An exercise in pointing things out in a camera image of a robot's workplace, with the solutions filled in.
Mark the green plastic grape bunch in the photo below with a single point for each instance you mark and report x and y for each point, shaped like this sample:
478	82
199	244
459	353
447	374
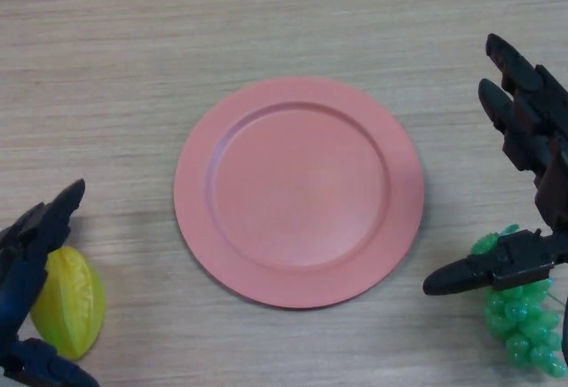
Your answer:
519	316

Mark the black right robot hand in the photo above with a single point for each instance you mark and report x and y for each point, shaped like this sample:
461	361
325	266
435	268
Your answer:
523	258

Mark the pink round plate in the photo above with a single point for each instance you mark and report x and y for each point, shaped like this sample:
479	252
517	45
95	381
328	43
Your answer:
302	191

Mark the yellow green starfruit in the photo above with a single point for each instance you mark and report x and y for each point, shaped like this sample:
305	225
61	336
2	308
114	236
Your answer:
75	302

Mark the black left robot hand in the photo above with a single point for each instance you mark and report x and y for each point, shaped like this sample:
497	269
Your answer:
22	263

